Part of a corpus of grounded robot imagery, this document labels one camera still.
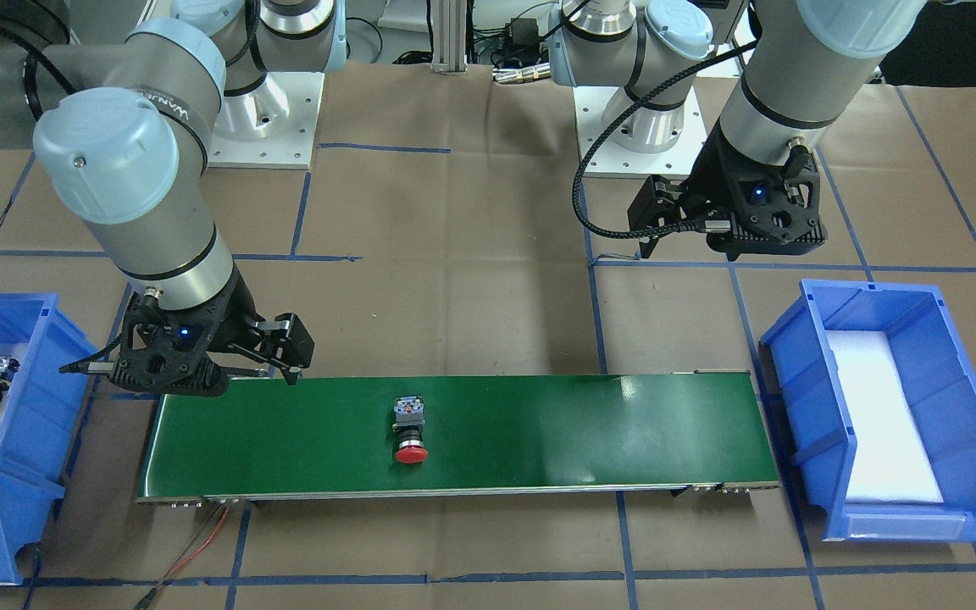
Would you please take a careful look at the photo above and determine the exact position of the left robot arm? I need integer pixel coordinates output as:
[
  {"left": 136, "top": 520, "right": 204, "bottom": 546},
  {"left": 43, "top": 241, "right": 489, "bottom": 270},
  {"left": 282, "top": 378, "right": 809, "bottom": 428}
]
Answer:
[{"left": 547, "top": 1, "right": 924, "bottom": 260}]

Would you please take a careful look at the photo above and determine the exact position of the green conveyor belt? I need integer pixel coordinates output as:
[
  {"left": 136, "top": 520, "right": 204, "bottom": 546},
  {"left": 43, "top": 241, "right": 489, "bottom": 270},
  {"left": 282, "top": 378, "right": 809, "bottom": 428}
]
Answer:
[{"left": 138, "top": 372, "right": 781, "bottom": 503}]

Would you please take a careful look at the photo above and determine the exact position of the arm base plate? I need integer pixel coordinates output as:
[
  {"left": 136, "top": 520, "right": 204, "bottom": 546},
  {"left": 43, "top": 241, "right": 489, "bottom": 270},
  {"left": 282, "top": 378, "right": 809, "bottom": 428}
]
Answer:
[
  {"left": 574, "top": 86, "right": 707, "bottom": 179},
  {"left": 207, "top": 72, "right": 325, "bottom": 170}
]

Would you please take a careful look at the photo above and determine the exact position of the aluminium frame post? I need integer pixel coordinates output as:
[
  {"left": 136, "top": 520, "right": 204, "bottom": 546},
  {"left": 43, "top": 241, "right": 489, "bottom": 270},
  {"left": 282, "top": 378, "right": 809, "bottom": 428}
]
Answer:
[{"left": 427, "top": 1, "right": 472, "bottom": 74}]

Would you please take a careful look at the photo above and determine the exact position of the black braided cable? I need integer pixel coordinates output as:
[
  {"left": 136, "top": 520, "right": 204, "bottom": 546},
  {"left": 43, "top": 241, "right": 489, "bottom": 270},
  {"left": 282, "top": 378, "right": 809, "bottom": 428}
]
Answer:
[{"left": 573, "top": 38, "right": 760, "bottom": 238}]

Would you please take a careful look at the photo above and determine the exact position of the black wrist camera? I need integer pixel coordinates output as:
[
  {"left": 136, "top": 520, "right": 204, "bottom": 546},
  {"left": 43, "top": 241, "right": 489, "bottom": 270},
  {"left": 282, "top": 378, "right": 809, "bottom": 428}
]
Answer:
[
  {"left": 706, "top": 136, "right": 828, "bottom": 260},
  {"left": 58, "top": 289, "right": 230, "bottom": 397}
]

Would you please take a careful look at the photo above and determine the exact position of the red push button switch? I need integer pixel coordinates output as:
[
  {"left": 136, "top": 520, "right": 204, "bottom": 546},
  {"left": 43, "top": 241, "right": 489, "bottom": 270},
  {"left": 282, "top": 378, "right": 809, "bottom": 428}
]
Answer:
[{"left": 392, "top": 396, "right": 429, "bottom": 466}]

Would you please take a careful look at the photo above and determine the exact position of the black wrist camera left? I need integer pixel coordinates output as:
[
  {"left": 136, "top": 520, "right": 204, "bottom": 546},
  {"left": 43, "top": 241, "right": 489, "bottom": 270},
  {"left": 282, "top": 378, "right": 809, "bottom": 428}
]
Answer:
[{"left": 706, "top": 136, "right": 828, "bottom": 260}]

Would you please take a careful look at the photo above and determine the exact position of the blue plastic bin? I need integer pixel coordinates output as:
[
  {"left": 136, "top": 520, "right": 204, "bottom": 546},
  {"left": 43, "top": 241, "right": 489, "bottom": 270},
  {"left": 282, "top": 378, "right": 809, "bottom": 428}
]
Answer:
[
  {"left": 762, "top": 279, "right": 976, "bottom": 543},
  {"left": 0, "top": 293, "right": 94, "bottom": 585}
]

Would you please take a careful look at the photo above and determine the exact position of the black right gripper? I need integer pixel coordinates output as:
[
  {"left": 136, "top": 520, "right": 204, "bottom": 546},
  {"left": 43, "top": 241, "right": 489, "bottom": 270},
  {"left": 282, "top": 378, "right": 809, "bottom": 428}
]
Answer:
[{"left": 200, "top": 267, "right": 315, "bottom": 386}]

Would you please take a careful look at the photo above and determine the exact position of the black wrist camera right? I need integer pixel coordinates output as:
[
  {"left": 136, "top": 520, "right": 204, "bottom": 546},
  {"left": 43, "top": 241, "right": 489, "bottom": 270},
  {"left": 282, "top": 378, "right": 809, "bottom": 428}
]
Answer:
[{"left": 58, "top": 289, "right": 230, "bottom": 397}]

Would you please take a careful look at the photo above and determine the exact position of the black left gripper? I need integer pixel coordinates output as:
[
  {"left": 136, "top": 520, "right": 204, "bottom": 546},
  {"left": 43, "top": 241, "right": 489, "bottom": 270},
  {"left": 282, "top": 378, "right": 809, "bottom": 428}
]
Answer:
[{"left": 629, "top": 127, "right": 739, "bottom": 260}]

